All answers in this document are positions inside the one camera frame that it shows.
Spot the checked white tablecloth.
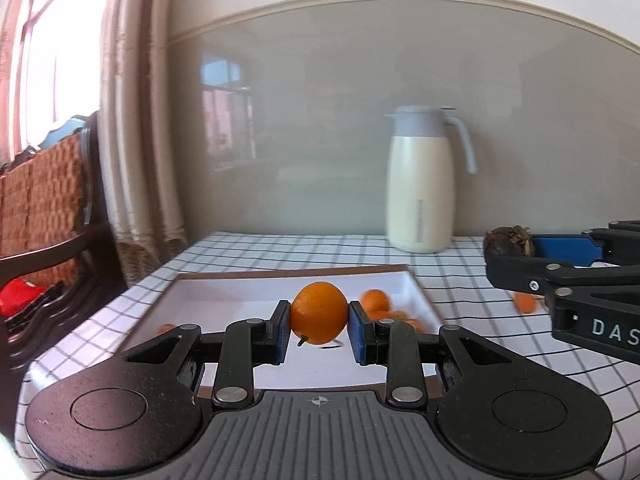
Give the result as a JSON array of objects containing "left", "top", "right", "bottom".
[{"left": 15, "top": 231, "right": 640, "bottom": 480}]

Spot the red cushion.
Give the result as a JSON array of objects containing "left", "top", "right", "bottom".
[{"left": 0, "top": 280, "right": 45, "bottom": 317}]

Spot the window with pink frame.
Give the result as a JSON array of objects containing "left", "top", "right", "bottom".
[{"left": 0, "top": 0, "right": 118, "bottom": 163}]

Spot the dark wooden sofa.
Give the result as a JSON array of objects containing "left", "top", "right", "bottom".
[{"left": 0, "top": 110, "right": 130, "bottom": 378}]

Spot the white thermos jug grey lid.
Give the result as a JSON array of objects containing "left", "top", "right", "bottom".
[{"left": 384, "top": 105, "right": 478, "bottom": 254}]

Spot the woven orange back cushion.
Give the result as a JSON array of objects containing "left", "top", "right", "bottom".
[{"left": 0, "top": 132, "right": 90, "bottom": 263}]

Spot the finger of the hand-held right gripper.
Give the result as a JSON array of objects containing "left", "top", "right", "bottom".
[
  {"left": 484, "top": 252, "right": 640, "bottom": 302},
  {"left": 530, "top": 219, "right": 640, "bottom": 269}
]

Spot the large orange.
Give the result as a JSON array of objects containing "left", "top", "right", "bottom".
[{"left": 290, "top": 282, "right": 349, "bottom": 347}]

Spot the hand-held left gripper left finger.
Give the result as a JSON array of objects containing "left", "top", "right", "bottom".
[{"left": 120, "top": 300, "right": 292, "bottom": 409}]

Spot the beige patterned curtain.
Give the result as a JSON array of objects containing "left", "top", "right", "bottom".
[{"left": 97, "top": 0, "right": 190, "bottom": 288}]

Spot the dark striped seat mat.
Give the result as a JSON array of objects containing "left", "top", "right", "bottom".
[{"left": 4, "top": 281, "right": 67, "bottom": 332}]

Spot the shallow white tray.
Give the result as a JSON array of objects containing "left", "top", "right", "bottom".
[{"left": 122, "top": 266, "right": 443, "bottom": 392}]

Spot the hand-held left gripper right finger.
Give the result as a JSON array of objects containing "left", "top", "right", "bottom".
[{"left": 348, "top": 301, "right": 522, "bottom": 409}]

